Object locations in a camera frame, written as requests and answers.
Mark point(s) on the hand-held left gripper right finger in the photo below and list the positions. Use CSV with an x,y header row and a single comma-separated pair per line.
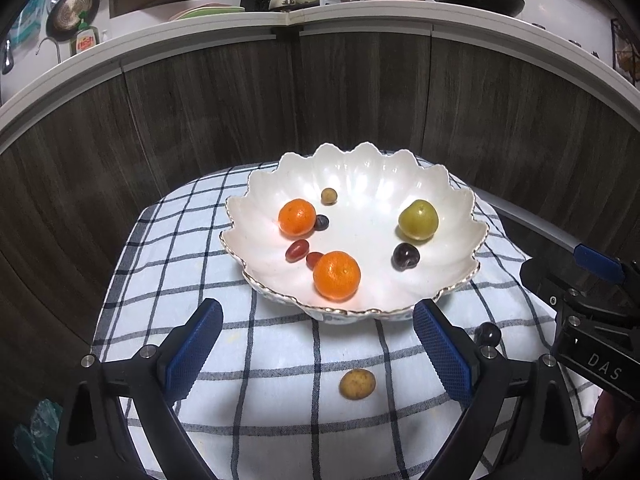
x,y
442,355

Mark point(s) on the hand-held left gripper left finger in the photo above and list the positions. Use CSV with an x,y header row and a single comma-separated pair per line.
x,y
192,355

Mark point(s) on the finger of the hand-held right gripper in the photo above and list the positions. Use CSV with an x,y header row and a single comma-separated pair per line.
x,y
545,280
600,262

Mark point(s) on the brown longan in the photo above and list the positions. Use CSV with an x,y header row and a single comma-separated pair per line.
x,y
328,196
357,384

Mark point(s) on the large orange mandarin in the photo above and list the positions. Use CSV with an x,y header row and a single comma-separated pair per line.
x,y
337,275

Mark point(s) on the red cherry tomato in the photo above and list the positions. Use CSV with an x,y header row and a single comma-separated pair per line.
x,y
312,259
297,250

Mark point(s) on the white scalloped ceramic bowl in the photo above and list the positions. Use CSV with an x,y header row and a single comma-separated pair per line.
x,y
365,220

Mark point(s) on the small orange mandarin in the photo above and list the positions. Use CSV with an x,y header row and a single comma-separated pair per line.
x,y
297,217

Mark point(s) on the person's right hand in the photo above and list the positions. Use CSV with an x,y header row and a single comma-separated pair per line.
x,y
617,440

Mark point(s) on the grey metal bar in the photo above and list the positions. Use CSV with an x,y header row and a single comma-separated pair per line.
x,y
540,230

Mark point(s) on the white checked cloth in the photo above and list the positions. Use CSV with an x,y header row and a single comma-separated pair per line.
x,y
280,350

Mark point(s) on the green plum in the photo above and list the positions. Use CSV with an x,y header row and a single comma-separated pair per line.
x,y
418,219

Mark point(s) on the teal plastic bag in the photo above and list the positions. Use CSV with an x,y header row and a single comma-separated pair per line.
x,y
37,435

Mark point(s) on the blueberry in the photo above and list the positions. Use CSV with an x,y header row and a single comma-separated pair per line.
x,y
321,222

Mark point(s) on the dark wood cabinet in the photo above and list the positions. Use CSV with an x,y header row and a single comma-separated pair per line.
x,y
200,110

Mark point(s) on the white countertop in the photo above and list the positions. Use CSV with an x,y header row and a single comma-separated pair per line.
x,y
200,32

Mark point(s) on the green dish soap bottle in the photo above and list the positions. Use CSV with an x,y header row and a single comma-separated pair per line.
x,y
84,40

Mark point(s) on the green plate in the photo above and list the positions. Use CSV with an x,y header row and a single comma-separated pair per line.
x,y
215,11

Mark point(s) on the hanging metal spoon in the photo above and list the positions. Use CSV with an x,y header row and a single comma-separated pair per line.
x,y
6,57

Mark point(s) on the hanging round pan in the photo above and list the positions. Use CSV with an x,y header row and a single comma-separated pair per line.
x,y
70,12

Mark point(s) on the teal packet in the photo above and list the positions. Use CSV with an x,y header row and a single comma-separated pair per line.
x,y
27,15

